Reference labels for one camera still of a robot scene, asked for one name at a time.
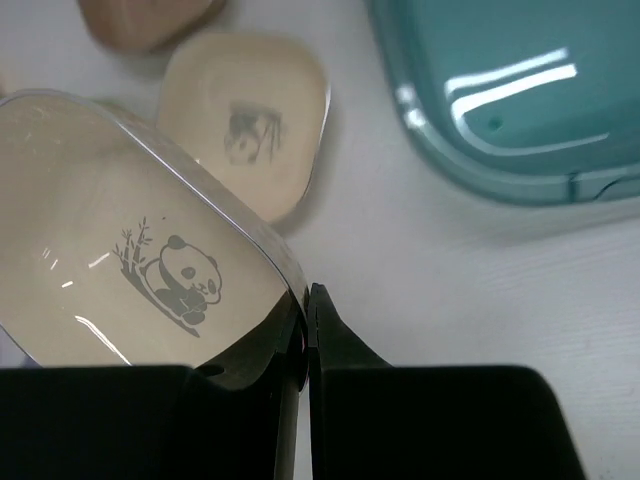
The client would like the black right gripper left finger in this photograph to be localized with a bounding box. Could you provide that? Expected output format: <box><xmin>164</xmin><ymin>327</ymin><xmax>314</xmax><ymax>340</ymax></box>
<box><xmin>1</xmin><ymin>296</ymin><xmax>306</xmax><ymax>479</ymax></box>

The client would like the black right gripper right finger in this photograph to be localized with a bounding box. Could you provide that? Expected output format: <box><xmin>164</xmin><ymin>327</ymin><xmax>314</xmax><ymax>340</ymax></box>
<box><xmin>308</xmin><ymin>284</ymin><xmax>585</xmax><ymax>479</ymax></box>

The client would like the cream panda plate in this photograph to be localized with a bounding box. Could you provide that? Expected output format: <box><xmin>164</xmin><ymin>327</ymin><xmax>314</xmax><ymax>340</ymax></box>
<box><xmin>1</xmin><ymin>90</ymin><xmax>307</xmax><ymax>367</ymax></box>
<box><xmin>156</xmin><ymin>31</ymin><xmax>330</xmax><ymax>223</ymax></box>

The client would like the brown panda plate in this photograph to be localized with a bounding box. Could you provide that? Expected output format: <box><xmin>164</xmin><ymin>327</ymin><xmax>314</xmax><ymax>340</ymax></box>
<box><xmin>77</xmin><ymin>0</ymin><xmax>227</xmax><ymax>53</ymax></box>

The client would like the teal plastic bin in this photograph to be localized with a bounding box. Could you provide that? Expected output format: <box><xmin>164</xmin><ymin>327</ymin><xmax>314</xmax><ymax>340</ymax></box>
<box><xmin>366</xmin><ymin>0</ymin><xmax>639</xmax><ymax>206</ymax></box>

